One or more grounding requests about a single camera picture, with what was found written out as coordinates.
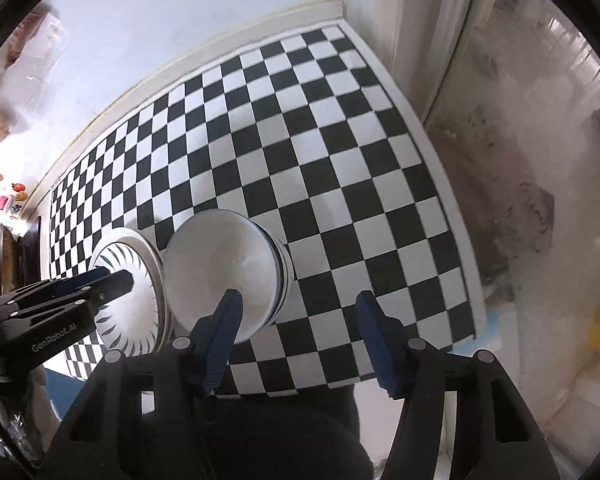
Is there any blue cabinet front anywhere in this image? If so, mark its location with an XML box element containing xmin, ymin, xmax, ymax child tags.
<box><xmin>44</xmin><ymin>362</ymin><xmax>103</xmax><ymax>397</ymax></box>

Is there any white bowl with coloured dots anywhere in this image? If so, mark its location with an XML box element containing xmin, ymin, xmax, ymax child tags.
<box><xmin>163</xmin><ymin>209</ymin><xmax>282</xmax><ymax>345</ymax></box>

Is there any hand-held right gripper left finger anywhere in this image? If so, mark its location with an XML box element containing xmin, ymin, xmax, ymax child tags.
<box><xmin>55</xmin><ymin>288</ymin><xmax>245</xmax><ymax>480</ymax></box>

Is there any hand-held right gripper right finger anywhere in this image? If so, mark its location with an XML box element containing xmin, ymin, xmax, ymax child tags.
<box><xmin>355</xmin><ymin>289</ymin><xmax>562</xmax><ymax>480</ymax></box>

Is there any clear plastic bag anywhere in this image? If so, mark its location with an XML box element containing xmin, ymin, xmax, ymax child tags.
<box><xmin>0</xmin><ymin>4</ymin><xmax>67</xmax><ymax>147</ymax></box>

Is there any plain white bowl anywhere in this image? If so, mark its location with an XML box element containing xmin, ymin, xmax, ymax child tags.
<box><xmin>247</xmin><ymin>219</ymin><xmax>288</xmax><ymax>325</ymax></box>

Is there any person's left forearm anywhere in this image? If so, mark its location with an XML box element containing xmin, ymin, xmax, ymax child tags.
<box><xmin>26</xmin><ymin>364</ymin><xmax>62</xmax><ymax>428</ymax></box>

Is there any white plate with blue leaves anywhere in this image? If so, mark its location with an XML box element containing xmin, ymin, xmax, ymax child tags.
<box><xmin>87</xmin><ymin>227</ymin><xmax>162</xmax><ymax>359</ymax></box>

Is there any black and white checkered mat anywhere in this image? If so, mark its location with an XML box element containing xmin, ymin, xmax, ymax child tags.
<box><xmin>49</xmin><ymin>22</ymin><xmax>487</xmax><ymax>397</ymax></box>

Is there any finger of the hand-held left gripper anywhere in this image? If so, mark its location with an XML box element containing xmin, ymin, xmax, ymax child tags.
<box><xmin>0</xmin><ymin>266</ymin><xmax>114</xmax><ymax>308</ymax></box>
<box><xmin>0</xmin><ymin>269</ymin><xmax>135</xmax><ymax>323</ymax></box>

